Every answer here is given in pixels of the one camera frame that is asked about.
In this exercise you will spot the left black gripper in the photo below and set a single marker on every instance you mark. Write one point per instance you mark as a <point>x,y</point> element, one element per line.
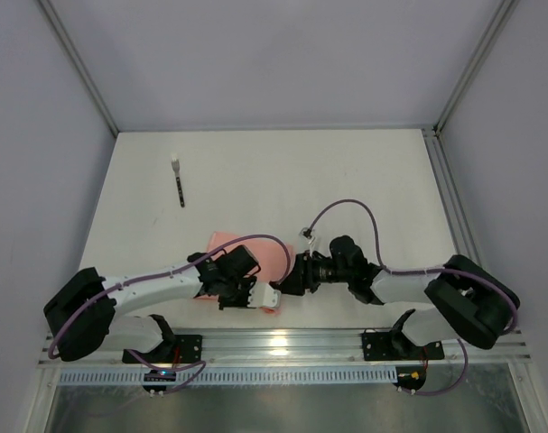
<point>236,294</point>

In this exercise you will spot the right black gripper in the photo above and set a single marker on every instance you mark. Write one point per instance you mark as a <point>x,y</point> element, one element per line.
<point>305,272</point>

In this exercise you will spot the pink cloth napkin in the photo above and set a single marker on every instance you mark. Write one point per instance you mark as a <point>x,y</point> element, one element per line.
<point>275,258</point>

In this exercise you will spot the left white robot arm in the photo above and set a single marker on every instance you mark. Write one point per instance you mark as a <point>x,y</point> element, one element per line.
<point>80,314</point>

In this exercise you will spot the left small controller board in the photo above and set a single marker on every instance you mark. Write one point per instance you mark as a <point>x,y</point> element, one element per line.
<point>157,383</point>

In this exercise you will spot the small controller board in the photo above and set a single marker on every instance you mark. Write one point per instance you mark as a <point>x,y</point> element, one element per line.
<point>410,378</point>
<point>157,383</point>

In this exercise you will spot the right small controller board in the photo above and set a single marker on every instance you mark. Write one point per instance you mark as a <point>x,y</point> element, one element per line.
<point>410,378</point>

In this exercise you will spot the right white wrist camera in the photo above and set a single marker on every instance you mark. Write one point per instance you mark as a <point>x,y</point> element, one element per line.
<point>308,239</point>

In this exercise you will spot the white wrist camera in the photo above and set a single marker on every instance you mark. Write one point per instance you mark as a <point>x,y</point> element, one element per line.
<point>308,239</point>
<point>263,296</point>

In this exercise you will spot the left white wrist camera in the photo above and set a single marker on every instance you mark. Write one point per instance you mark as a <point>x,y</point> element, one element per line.
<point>263,296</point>

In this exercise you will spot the front aluminium rail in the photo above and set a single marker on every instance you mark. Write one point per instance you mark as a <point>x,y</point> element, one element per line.
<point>280,347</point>

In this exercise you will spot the aluminium rail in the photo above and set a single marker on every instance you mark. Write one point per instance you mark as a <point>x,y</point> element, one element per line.
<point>461,224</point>
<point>280,347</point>

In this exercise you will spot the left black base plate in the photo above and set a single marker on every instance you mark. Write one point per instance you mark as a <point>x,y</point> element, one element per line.
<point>175,350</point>

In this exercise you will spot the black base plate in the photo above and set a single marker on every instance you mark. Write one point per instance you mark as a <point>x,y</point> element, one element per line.
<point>175,350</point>
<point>377,346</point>

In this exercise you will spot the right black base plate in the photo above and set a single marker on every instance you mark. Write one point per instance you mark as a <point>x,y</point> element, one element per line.
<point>377,346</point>

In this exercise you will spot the slotted cable duct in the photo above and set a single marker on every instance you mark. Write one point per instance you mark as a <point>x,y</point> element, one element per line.
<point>283,375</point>

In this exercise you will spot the right side aluminium rail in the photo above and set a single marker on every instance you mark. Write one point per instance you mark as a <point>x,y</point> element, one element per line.
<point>461,224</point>

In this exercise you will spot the left corner aluminium post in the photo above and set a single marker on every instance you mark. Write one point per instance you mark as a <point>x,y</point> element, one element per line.
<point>71,52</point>

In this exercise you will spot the corner aluminium post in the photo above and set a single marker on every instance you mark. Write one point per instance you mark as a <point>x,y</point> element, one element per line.
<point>71,52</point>
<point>496,24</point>

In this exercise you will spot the right corner aluminium post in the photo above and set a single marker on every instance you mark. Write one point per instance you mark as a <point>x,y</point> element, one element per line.
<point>496,24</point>

